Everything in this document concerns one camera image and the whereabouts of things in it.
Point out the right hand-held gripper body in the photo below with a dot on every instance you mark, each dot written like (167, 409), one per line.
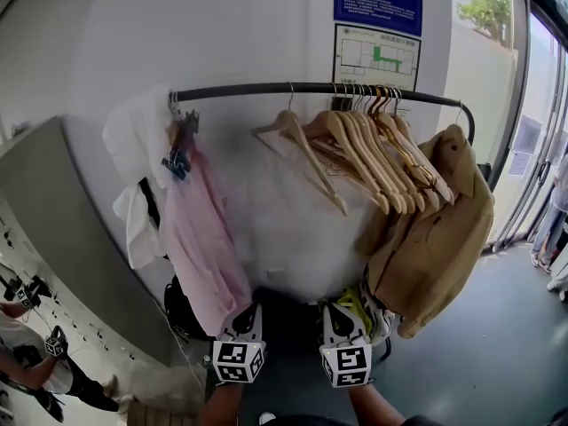
(348, 364)

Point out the floor plan wall sign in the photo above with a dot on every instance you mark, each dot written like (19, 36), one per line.
(377, 56)

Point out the tan jacket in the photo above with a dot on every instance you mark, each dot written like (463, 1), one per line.
(439, 238)

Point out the person's white shoe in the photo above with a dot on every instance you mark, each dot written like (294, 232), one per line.
(266, 417)

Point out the pink shirt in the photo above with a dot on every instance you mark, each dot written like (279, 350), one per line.
(202, 246)

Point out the person's left forearm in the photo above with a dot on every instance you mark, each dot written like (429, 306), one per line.
(222, 404)

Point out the grey counter panel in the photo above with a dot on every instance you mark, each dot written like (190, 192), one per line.
(57, 220)

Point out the black metal coat rack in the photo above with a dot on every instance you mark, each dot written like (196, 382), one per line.
(248, 90)

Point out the yellow green cloth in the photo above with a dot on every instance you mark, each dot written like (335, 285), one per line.
(350, 302)

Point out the row of wooden hangers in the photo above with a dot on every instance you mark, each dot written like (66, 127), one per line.
(377, 158)

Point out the white garment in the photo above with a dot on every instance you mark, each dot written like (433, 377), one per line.
(133, 149)

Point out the light wooden clothes hanger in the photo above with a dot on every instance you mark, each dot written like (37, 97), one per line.
(306, 153)

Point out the wooden slatted crate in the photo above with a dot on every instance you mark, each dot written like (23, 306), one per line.
(155, 415)

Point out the glass door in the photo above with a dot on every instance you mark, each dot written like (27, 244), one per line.
(537, 127)

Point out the white translucent garment cover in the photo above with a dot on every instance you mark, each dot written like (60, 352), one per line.
(302, 238)

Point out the person's right forearm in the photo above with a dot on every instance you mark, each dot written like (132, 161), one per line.
(375, 404)

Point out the green tree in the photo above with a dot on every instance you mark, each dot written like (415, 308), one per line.
(486, 7)

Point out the black bag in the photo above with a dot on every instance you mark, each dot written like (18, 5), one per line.
(182, 313)

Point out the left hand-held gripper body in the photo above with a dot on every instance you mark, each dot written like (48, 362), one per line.
(239, 362)

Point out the blue clip hanger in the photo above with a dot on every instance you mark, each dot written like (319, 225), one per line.
(179, 160)

